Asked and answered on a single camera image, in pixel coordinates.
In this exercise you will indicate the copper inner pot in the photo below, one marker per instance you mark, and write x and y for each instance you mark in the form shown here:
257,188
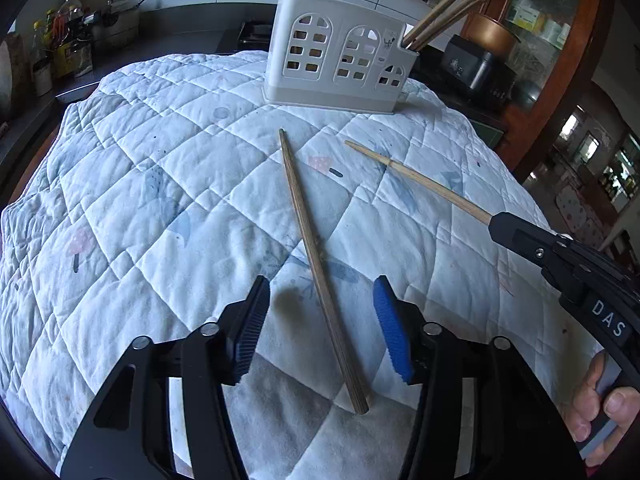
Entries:
491,36

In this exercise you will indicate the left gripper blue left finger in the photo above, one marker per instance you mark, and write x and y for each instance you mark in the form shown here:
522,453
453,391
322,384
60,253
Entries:
242,324

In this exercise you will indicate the wooden glass cabinet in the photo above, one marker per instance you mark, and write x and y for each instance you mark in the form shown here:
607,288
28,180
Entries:
559,46

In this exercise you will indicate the white plastic utensil holder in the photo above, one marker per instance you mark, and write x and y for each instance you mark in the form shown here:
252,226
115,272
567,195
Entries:
335,54

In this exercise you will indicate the dark soy sauce bottle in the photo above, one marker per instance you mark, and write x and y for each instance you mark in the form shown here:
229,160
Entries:
64,57

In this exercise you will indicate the black gas stove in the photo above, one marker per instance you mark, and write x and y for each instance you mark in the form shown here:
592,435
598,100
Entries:
254,35

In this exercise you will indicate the round wooden cutting board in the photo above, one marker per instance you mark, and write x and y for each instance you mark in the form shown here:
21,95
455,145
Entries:
6,80

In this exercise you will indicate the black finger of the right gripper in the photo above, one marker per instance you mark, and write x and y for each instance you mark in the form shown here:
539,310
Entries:
534,244

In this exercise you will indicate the white quilted cloth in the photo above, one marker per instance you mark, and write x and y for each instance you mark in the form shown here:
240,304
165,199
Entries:
164,196

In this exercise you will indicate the small white jar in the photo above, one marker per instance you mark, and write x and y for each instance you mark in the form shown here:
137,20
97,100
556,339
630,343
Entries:
41,72

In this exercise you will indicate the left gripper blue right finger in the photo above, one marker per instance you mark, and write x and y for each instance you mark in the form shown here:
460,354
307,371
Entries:
398,320

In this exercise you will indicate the wooden chopstick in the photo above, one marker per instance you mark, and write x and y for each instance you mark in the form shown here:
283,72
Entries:
452,18
449,10
470,208
428,19
338,338

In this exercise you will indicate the person right hand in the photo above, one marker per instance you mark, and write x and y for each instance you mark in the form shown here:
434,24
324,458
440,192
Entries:
621,406

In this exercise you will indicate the white pressure cooker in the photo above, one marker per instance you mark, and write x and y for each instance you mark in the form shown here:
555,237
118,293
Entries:
114,25

